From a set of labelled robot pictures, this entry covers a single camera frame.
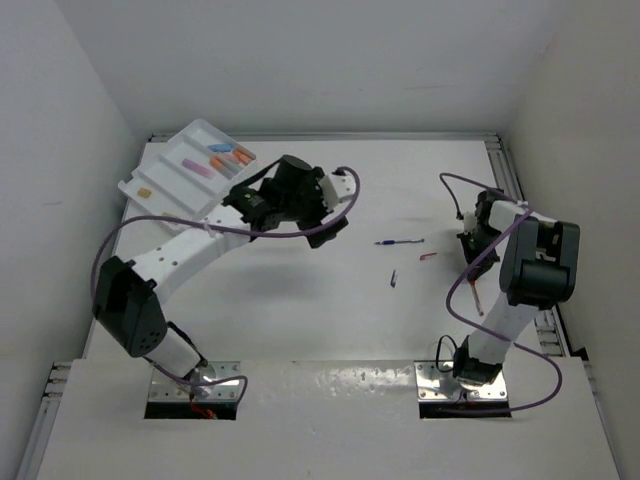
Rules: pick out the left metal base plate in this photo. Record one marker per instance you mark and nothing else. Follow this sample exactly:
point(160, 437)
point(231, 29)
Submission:
point(222, 385)

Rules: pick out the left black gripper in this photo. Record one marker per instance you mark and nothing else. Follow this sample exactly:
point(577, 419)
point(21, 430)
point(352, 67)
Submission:
point(312, 187)

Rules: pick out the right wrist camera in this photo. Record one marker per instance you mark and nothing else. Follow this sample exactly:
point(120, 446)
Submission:
point(468, 220)

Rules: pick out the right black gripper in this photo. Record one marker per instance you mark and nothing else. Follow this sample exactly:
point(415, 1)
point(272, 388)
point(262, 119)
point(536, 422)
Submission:
point(482, 267)

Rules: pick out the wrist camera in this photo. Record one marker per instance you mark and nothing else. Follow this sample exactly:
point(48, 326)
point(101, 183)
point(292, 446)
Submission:
point(468, 220)
point(337, 189)

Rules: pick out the blue pen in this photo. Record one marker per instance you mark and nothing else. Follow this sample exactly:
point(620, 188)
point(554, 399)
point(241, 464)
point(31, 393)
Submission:
point(390, 242)

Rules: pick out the purple pink highlighter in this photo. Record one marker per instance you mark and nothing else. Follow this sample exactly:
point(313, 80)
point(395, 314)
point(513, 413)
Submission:
point(197, 168)

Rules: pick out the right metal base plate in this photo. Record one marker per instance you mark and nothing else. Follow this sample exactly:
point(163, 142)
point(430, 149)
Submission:
point(439, 386)

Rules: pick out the red pen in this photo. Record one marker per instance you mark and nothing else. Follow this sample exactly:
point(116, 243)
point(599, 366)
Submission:
point(476, 298)

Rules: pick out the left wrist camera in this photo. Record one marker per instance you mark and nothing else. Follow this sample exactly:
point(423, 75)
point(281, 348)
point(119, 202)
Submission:
point(337, 189)

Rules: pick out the white compartment tray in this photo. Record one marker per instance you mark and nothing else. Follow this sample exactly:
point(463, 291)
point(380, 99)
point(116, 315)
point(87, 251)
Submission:
point(177, 190)

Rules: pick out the metal base plate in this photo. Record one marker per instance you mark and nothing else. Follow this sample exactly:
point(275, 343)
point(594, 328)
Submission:
point(222, 385)
point(439, 386)

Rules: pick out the orange capped white highlighter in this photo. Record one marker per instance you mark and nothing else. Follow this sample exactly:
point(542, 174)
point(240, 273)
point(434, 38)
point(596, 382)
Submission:
point(220, 163)

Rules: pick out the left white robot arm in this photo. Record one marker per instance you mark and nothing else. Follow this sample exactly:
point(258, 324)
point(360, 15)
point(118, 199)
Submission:
point(286, 199)

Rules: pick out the blue highlighter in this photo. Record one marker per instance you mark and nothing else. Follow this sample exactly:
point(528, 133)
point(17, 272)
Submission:
point(222, 148)

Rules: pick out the red pen cap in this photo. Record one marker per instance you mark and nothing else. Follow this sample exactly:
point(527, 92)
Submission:
point(427, 256)

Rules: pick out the yellow eraser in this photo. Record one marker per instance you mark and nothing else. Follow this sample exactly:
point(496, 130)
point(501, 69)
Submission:
point(144, 192)

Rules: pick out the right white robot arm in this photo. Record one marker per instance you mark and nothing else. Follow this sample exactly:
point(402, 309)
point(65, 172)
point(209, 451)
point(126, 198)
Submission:
point(538, 258)

